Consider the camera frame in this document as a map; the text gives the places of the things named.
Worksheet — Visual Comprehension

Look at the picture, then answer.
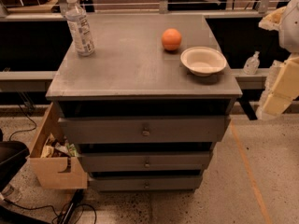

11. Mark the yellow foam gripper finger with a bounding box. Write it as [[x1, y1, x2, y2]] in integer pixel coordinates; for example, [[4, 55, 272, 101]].
[[256, 55, 299, 119], [258, 7, 286, 31]]

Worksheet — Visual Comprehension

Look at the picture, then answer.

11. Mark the black chair seat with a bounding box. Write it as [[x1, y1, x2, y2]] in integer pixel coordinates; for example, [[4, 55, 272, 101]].
[[0, 129, 30, 191]]

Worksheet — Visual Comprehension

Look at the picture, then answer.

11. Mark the wooden box with snacks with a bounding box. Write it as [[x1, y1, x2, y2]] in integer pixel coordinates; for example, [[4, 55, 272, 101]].
[[29, 104, 88, 189]]

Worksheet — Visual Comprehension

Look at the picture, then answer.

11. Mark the clear plastic water bottle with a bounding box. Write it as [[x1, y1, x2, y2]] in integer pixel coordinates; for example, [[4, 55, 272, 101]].
[[65, 0, 94, 56]]

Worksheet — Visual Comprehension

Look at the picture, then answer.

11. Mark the white paper bowl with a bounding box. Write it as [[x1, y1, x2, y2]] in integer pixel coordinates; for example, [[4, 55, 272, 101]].
[[180, 47, 227, 77]]

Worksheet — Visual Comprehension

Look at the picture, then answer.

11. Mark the small clear sanitizer bottle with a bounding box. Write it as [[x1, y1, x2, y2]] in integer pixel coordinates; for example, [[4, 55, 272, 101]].
[[243, 51, 260, 75]]

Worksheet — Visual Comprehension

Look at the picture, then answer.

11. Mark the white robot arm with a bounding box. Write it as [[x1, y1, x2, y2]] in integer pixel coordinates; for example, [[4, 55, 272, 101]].
[[256, 0, 299, 119]]

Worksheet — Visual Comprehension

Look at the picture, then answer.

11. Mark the orange ball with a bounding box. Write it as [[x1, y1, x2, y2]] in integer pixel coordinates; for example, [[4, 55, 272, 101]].
[[162, 28, 182, 51]]

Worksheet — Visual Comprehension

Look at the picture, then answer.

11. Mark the black floor cable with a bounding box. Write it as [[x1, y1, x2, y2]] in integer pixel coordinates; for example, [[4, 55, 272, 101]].
[[0, 197, 98, 224]]

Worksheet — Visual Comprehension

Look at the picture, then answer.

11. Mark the grey drawer cabinet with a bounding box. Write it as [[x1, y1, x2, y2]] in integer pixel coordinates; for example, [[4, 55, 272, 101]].
[[47, 14, 242, 191]]

